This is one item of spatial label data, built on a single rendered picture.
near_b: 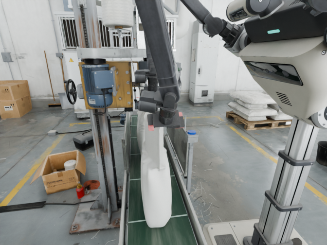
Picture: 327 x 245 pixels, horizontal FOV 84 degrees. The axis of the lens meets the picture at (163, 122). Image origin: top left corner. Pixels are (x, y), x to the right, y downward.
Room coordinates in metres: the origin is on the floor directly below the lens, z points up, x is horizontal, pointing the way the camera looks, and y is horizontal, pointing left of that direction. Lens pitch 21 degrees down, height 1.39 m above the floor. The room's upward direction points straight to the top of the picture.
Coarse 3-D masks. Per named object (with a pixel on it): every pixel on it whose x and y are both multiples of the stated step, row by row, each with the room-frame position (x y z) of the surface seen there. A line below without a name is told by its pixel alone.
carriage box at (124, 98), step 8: (80, 64) 1.21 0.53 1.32; (112, 64) 1.24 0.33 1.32; (120, 64) 1.25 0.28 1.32; (128, 64) 1.26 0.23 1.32; (80, 72) 1.21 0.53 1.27; (120, 72) 1.25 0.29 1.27; (128, 72) 1.26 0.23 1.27; (120, 80) 1.25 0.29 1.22; (128, 80) 1.26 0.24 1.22; (120, 88) 1.25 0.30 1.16; (128, 88) 1.26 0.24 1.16; (112, 96) 1.24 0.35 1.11; (120, 96) 1.25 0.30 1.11; (128, 96) 1.26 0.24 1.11; (112, 104) 1.24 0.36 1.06; (120, 104) 1.25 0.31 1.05; (128, 104) 1.25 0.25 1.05
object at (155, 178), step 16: (160, 128) 0.84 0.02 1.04; (144, 144) 1.09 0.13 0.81; (160, 144) 0.83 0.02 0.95; (144, 160) 0.88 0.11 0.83; (160, 160) 0.83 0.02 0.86; (144, 176) 0.84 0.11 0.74; (160, 176) 0.81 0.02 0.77; (144, 192) 0.83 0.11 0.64; (160, 192) 0.79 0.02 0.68; (144, 208) 0.82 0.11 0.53; (160, 208) 0.79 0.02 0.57; (160, 224) 0.79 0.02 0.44
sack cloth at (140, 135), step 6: (138, 114) 1.77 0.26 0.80; (144, 114) 1.54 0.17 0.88; (138, 120) 1.62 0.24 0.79; (138, 126) 1.59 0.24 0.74; (144, 126) 1.52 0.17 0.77; (138, 132) 1.58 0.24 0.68; (144, 132) 1.53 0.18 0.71; (138, 138) 1.59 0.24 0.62; (144, 138) 1.53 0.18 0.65; (138, 144) 1.61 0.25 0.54
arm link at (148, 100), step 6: (144, 90) 0.60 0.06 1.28; (144, 96) 0.57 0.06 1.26; (150, 96) 0.57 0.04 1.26; (156, 96) 0.57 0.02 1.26; (168, 96) 0.52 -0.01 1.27; (174, 96) 0.52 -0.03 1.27; (144, 102) 0.57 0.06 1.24; (150, 102) 0.57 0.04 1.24; (156, 102) 0.57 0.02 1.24; (162, 102) 0.55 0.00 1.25; (168, 102) 0.52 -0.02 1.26; (174, 102) 0.52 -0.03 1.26; (138, 108) 0.58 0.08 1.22; (144, 108) 0.57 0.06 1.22; (150, 108) 0.57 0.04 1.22
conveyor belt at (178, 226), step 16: (176, 192) 1.12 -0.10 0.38; (128, 208) 0.97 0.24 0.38; (176, 208) 0.97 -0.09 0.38; (128, 224) 0.84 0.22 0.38; (144, 224) 0.84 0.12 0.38; (176, 224) 0.84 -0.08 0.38; (128, 240) 0.74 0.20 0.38; (144, 240) 0.74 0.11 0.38; (160, 240) 0.74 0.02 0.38; (176, 240) 0.74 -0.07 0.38; (192, 240) 0.74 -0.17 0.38
